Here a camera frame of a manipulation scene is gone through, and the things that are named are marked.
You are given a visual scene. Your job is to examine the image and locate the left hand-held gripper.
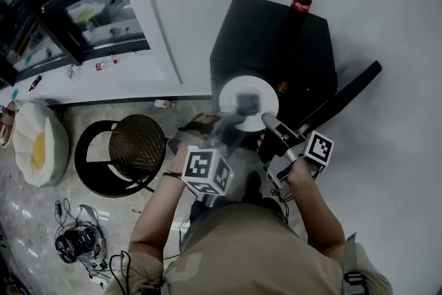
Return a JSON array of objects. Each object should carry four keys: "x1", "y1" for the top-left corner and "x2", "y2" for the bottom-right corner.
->
[{"x1": 167, "y1": 112, "x2": 247, "y2": 208}]

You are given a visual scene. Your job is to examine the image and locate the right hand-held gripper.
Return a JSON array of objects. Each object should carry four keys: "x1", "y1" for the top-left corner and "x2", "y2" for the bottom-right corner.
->
[{"x1": 261, "y1": 113, "x2": 335, "y2": 191}]

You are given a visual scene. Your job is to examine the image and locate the large white plate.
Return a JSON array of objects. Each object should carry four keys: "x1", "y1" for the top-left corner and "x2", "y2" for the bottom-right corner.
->
[{"x1": 219, "y1": 75, "x2": 280, "y2": 133}]

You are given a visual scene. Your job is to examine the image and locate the black cabinet with glass door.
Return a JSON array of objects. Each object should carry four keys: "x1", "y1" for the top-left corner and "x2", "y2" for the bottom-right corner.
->
[{"x1": 209, "y1": 0, "x2": 383, "y2": 149}]

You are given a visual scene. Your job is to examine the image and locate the person's left forearm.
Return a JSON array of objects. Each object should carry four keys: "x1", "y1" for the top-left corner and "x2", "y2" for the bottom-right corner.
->
[{"x1": 128, "y1": 162, "x2": 194, "y2": 256}]

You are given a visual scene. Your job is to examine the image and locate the person's right forearm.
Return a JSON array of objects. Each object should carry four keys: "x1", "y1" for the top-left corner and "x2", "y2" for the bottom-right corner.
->
[{"x1": 286, "y1": 158, "x2": 346, "y2": 256}]

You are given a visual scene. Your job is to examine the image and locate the person's right hand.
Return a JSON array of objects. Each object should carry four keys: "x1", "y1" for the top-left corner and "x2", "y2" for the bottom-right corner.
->
[{"x1": 256, "y1": 132, "x2": 283, "y2": 166}]

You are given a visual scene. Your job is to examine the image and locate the person's left hand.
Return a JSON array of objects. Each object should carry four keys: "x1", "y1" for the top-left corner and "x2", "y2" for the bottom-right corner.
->
[{"x1": 184, "y1": 113, "x2": 222, "y2": 136}]

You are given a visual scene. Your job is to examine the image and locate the person's right black shoe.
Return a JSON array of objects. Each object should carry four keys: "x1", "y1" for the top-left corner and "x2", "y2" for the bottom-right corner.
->
[{"x1": 242, "y1": 171, "x2": 264, "y2": 200}]

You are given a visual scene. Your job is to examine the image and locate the black round wicker chair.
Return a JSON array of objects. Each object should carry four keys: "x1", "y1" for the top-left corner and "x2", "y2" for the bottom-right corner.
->
[{"x1": 74, "y1": 113, "x2": 170, "y2": 198}]

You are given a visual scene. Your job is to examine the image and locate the person in white shirt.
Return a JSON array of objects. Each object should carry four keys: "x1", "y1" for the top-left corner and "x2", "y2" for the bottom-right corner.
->
[{"x1": 103, "y1": 202, "x2": 394, "y2": 295}]

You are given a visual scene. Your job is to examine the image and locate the cola bottle with red cap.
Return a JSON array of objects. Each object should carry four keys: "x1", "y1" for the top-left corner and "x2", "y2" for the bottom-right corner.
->
[{"x1": 282, "y1": 0, "x2": 314, "y2": 32}]

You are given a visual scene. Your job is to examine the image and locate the clear bottle with red label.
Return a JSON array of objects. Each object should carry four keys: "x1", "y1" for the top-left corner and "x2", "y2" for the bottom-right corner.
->
[{"x1": 95, "y1": 58, "x2": 119, "y2": 72}]

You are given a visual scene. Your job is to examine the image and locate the crumpled clear plastic bottle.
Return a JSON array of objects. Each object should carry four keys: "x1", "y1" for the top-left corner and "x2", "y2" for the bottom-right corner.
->
[{"x1": 65, "y1": 64, "x2": 81, "y2": 81}]

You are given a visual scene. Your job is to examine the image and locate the black headset device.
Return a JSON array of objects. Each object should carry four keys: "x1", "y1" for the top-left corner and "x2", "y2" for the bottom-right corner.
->
[{"x1": 54, "y1": 226, "x2": 104, "y2": 264}]

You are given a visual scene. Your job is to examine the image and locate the white bean bag yellow centre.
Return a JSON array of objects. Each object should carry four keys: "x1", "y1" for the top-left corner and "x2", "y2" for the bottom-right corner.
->
[{"x1": 12, "y1": 100, "x2": 70, "y2": 188}]

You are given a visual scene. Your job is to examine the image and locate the black-framed window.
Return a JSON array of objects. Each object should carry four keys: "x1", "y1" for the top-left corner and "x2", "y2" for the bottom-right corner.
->
[{"x1": 0, "y1": 0, "x2": 152, "y2": 87}]

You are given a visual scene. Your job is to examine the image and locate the round wooden side table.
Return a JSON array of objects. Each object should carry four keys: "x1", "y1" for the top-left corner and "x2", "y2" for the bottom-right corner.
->
[{"x1": 0, "y1": 100, "x2": 18, "y2": 149}]

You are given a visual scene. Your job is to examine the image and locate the grey shoulder strap black buckle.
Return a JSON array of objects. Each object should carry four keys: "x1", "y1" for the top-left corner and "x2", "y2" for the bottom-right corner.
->
[{"x1": 343, "y1": 232, "x2": 367, "y2": 295}]

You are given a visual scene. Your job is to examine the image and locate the black body cable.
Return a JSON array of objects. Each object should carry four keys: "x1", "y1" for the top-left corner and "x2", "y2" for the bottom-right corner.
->
[{"x1": 109, "y1": 250, "x2": 134, "y2": 295}]

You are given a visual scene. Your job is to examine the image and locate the tangle of black cables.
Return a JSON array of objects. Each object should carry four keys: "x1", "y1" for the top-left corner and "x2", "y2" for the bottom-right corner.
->
[{"x1": 54, "y1": 198, "x2": 101, "y2": 232}]

